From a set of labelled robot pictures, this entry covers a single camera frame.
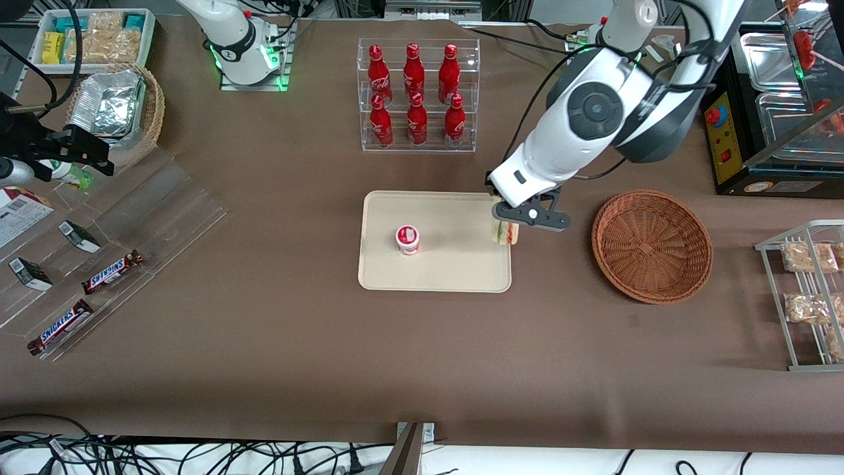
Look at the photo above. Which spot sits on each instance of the dark brown wicker basket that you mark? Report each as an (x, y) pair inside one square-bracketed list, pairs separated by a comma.
[(653, 247)]

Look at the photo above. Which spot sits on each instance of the white and red barcode carton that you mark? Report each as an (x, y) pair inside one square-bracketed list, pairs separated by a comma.
[(20, 214)]

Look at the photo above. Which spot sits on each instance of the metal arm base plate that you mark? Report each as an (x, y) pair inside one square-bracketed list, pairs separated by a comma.
[(283, 72)]

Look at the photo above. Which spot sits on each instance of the small white strip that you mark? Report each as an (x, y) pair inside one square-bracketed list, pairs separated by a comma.
[(656, 54)]

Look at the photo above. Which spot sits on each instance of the small black carton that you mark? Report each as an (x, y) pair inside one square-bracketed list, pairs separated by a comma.
[(30, 274), (79, 237)]

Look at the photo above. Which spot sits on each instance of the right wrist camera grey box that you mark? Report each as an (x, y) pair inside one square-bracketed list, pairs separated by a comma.
[(14, 173)]

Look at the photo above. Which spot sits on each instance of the stainless steel pan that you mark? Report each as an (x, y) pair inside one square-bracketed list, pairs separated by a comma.
[(768, 63), (784, 112)]

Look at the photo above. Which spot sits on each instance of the beige plastic tray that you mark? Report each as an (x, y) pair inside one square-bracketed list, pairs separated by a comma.
[(461, 264)]

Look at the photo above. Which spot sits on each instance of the red and white yogurt cup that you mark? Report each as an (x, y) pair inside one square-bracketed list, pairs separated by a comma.
[(407, 239)]

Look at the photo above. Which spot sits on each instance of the red Coca-Cola bottle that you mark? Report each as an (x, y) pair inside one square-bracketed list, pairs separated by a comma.
[(449, 72), (454, 124), (381, 125), (378, 76), (417, 122), (413, 69)]

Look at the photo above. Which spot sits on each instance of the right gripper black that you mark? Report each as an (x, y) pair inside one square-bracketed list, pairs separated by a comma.
[(26, 140)]

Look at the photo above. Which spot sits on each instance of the clear acrylic stepped display stand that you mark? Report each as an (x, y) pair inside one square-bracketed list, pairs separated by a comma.
[(165, 211)]

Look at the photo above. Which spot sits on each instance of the crumpled clear plastic wrapper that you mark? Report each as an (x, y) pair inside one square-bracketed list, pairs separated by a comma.
[(666, 43)]

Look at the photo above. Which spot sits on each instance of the brown table cover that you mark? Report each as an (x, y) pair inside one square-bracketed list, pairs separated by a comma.
[(264, 369)]

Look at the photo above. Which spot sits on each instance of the Snickers chocolate bar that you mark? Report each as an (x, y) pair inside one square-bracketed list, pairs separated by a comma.
[(112, 272), (59, 326)]

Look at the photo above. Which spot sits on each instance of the yellow snack pack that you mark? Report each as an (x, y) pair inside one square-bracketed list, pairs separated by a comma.
[(53, 47)]

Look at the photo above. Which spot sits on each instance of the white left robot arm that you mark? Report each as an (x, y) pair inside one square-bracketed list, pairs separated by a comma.
[(573, 142)]

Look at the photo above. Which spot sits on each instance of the green and white plastic bottle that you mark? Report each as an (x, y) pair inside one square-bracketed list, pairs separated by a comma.
[(69, 175)]

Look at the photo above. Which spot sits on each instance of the white plastic bin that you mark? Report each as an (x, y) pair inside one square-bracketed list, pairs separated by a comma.
[(150, 39)]

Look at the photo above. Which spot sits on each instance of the black food warmer machine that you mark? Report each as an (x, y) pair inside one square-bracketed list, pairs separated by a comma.
[(745, 165)]

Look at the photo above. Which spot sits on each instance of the aluminium foil container stack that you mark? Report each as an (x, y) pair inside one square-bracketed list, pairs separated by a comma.
[(109, 105)]

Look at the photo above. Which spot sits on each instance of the clear acrylic bottle rack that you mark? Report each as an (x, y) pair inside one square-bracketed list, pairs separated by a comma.
[(432, 148)]

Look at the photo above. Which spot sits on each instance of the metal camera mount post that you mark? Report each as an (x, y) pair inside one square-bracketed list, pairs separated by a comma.
[(405, 455)]

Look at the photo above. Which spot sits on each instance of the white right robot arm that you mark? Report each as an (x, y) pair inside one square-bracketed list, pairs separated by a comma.
[(237, 39)]

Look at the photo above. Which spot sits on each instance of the clear bag of crackers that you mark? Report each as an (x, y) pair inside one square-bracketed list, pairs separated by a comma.
[(105, 20), (102, 46)]

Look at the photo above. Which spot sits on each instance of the teal snack pack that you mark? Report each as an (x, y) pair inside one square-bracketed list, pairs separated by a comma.
[(134, 21), (69, 24)]

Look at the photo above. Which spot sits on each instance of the triangle sandwich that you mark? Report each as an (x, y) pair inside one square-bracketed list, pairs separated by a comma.
[(504, 234)]

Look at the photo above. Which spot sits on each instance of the red skewered food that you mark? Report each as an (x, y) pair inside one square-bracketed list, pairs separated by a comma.
[(803, 49)]

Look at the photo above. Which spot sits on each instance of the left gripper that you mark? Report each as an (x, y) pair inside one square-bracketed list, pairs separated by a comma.
[(489, 186)]

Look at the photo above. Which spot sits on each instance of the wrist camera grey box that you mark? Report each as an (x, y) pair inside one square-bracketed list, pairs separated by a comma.
[(14, 173), (531, 214)]

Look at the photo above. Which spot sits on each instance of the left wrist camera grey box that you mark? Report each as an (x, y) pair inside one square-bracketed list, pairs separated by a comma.
[(531, 214)]

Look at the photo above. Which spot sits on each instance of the light tan wicker basket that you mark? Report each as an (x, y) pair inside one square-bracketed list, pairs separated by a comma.
[(155, 112)]

